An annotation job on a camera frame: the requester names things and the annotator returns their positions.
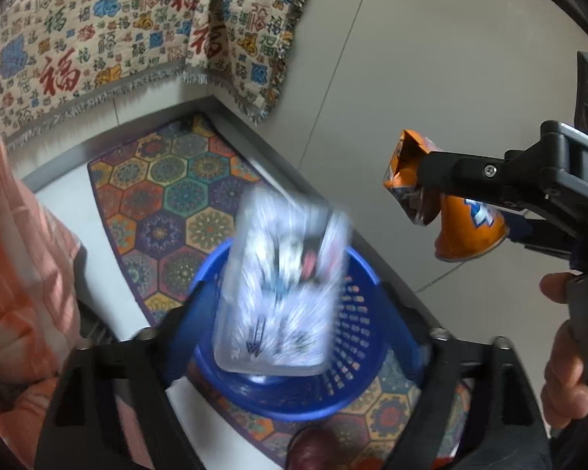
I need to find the orange crushed soda can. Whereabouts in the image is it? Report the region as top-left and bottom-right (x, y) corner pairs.
(383, 130), (508, 262)

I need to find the clear printed plastic box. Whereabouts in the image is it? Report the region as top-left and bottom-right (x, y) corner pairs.
(212, 187), (351, 377)

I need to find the person's right hand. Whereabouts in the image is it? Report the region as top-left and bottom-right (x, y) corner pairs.
(539, 273), (588, 430)

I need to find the round table striped tablecloth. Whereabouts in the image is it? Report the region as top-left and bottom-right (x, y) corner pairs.
(0, 138), (80, 468)

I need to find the blue plastic waste basket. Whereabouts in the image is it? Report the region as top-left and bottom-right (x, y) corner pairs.
(187, 239), (430, 423)

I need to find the hexagon patterned floor mat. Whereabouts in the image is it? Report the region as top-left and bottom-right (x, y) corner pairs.
(87, 112), (472, 470)

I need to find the small patterned fu cloth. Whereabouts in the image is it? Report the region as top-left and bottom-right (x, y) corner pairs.
(178, 0), (307, 124)

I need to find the large patterned fu cloth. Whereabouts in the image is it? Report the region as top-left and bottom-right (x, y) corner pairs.
(0, 0), (200, 150)

